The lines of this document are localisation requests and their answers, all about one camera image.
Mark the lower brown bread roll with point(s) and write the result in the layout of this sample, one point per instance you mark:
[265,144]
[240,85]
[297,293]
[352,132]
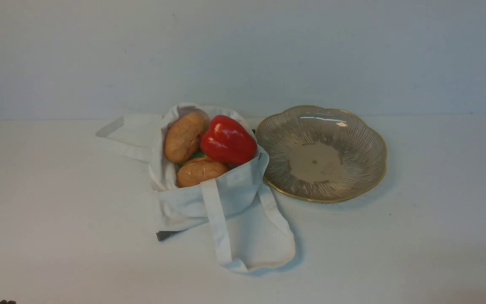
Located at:
[198,170]

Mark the brown bread roll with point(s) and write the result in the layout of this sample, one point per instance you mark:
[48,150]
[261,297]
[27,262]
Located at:
[198,170]
[183,138]

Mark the white cloth tote bag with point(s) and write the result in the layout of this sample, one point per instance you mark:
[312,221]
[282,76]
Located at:
[249,232]

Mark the upper brown bread roll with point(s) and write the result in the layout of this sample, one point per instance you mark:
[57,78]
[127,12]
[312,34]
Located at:
[183,138]

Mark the red bell pepper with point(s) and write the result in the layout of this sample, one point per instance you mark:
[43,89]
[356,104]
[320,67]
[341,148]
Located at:
[227,141]

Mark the gold-rimmed glass plate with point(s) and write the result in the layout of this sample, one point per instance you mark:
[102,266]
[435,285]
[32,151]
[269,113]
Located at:
[321,155]

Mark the green vegetable in bag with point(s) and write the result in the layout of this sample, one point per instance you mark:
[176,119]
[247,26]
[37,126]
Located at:
[197,154]

